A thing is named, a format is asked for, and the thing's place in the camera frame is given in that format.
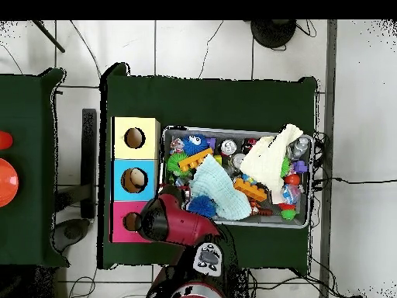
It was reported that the orange toy brick with studs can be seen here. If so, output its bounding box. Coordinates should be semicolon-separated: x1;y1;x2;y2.
233;177;268;203

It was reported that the blue spiky ball with eyes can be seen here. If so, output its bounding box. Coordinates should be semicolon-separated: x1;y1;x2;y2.
184;133;210;156

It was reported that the silver drink can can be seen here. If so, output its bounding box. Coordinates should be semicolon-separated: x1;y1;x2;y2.
232;153;247;170

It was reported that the long orange toy brick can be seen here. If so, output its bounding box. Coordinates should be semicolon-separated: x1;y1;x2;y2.
178;147;214;172

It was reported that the pale blue waffle cloth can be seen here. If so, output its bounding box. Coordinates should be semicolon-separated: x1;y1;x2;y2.
188;162;252;221

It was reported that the black drink can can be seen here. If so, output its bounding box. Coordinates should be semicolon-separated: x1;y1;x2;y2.
220;139;239;156

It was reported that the small red object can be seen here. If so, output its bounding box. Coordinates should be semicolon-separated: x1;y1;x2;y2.
0;130;13;151

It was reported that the wooden box with three holes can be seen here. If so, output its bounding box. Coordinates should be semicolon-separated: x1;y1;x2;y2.
111;116;161;243

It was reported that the dark green side table cloth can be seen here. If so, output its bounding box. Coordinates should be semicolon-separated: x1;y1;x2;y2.
0;68;68;269

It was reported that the black upright panel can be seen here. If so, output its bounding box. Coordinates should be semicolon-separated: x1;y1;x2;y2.
81;108;98;220

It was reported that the cream yellow knitted cloth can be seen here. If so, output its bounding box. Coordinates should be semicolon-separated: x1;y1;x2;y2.
239;123;305;187

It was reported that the shallow clear mesh bin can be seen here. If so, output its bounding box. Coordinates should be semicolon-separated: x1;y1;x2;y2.
161;126;314;230

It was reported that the orange disc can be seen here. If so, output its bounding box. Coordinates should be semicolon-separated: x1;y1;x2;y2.
0;158;19;209

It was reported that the plain blue spiky ball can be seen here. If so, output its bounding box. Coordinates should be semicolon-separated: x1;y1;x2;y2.
188;195;217;218

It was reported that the grey round floor base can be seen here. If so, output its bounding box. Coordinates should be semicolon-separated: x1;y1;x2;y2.
52;217;91;251

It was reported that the black round stand base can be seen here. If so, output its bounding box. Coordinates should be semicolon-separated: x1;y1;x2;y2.
250;19;298;50

